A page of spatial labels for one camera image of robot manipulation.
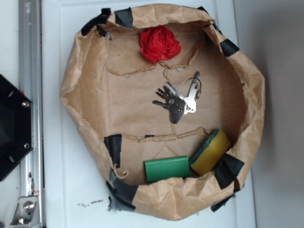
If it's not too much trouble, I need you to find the silver key bunch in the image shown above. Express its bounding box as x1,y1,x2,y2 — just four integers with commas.
152,71,202,124

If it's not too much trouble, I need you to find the brown paper bag bin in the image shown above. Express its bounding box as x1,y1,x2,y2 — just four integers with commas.
61,4,266,220

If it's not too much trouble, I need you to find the green rectangular block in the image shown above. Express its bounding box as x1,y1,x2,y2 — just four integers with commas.
144,156,190,182

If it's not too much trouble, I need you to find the red crumpled paper ball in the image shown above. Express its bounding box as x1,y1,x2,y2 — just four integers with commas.
140,25,181,64

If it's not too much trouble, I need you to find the yellow green sponge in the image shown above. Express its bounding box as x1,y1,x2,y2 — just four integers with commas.
189,129,231,176

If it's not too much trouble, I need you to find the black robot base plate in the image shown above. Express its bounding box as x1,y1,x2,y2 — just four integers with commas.
0,76,33,181

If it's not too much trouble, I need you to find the aluminium rail with bracket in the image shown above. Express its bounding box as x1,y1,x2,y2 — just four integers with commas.
10,0,46,228

